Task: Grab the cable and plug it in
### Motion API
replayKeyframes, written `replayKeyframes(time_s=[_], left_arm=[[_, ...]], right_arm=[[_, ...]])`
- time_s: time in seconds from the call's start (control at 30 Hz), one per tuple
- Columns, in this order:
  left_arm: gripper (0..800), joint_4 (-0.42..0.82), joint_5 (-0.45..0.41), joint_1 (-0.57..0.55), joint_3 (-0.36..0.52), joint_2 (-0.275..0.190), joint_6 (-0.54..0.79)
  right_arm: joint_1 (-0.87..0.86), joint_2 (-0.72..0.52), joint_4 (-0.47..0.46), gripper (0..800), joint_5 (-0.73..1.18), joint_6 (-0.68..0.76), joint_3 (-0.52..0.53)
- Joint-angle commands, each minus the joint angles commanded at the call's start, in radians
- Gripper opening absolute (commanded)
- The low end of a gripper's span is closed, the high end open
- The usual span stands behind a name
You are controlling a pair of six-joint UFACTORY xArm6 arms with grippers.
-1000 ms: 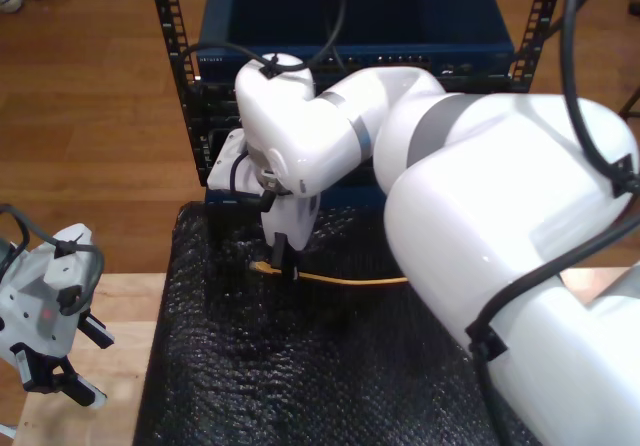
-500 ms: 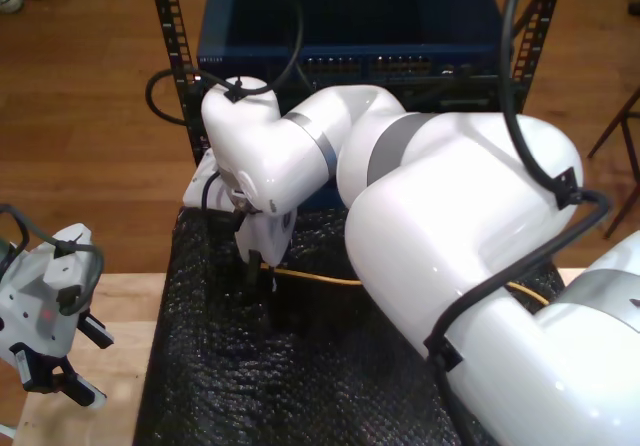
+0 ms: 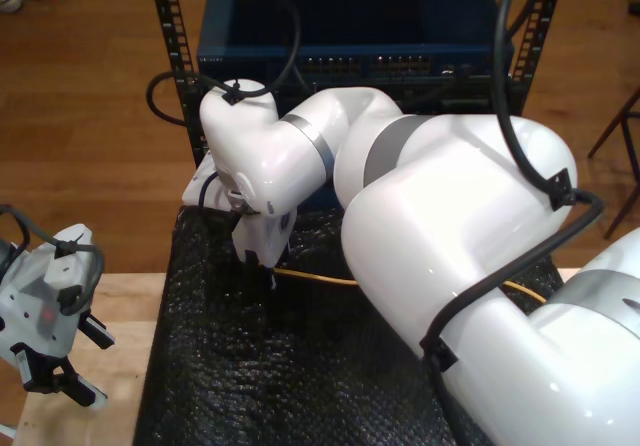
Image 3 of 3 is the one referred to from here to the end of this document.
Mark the small white strip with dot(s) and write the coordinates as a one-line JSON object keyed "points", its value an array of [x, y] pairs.
{"points": [[6, 431]]}

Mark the black bubble wrap mat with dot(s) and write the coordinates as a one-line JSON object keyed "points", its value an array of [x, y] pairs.
{"points": [[275, 366]]}

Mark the black rack server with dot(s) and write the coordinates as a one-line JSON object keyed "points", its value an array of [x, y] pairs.
{"points": [[450, 98]]}

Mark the blue network switch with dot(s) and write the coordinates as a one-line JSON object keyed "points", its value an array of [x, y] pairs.
{"points": [[350, 16]]}

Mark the black perforated rack frame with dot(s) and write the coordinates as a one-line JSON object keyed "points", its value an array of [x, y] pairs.
{"points": [[163, 16]]}

